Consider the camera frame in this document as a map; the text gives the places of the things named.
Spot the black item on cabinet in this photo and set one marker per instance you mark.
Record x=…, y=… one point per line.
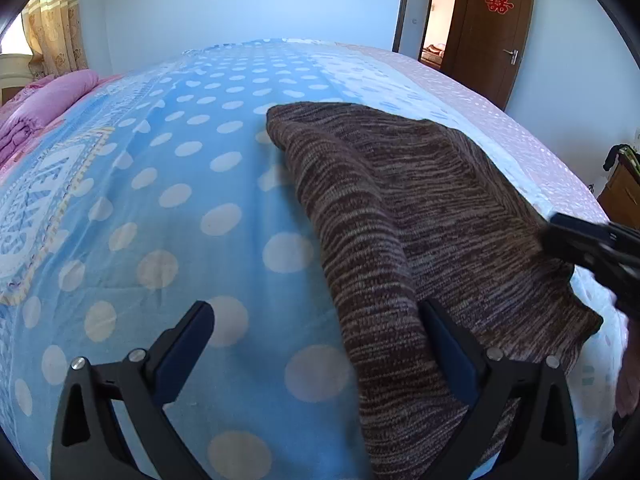
x=617, y=152

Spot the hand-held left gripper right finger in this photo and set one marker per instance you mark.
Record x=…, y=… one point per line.
x=452, y=355

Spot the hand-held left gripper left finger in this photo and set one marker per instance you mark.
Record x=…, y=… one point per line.
x=180, y=360

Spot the wooden cabinet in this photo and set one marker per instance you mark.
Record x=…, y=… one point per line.
x=622, y=195

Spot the brown knitted sweater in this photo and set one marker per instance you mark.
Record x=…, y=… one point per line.
x=400, y=210

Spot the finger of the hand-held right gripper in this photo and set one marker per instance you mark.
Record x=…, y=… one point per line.
x=595, y=260
x=590, y=230

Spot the pink folded quilt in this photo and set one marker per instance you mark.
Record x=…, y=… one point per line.
x=30, y=110

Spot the blue and pink printed bedsheet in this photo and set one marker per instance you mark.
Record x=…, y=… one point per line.
x=200, y=160

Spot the tan patterned curtain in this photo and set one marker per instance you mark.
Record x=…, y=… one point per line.
x=55, y=25

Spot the cream and wood headboard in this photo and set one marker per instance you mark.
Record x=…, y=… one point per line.
x=12, y=77

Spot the brown wooden door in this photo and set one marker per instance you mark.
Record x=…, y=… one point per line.
x=480, y=45

